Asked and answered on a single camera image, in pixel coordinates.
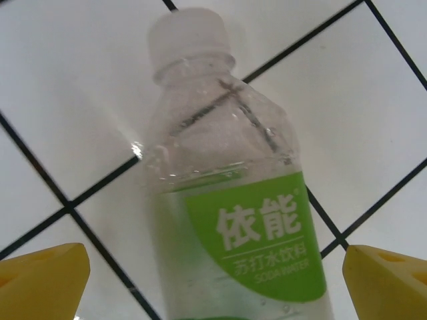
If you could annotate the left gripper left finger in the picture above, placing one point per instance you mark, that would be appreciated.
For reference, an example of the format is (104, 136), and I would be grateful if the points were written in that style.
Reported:
(36, 286)

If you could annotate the green label soda water bottle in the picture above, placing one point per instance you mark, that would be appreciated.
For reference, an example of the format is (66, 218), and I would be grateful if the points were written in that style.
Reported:
(233, 166)

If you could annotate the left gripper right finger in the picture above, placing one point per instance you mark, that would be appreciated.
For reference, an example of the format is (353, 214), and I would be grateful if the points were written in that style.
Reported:
(393, 290)

